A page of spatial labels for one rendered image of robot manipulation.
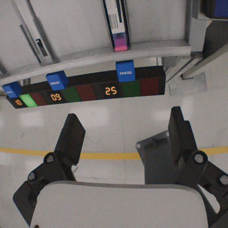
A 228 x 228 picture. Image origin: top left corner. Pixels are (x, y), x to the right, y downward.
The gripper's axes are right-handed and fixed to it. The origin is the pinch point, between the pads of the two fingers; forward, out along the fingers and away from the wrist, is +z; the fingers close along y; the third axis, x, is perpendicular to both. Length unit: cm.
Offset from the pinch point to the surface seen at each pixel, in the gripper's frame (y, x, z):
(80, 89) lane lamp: -8.4, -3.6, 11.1
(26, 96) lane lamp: -21.1, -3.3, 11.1
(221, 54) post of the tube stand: 29.9, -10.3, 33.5
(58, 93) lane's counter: -13.3, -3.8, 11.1
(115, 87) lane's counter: -2.2, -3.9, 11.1
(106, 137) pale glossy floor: -23, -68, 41
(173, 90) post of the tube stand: 23, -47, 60
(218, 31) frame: 14.0, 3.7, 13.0
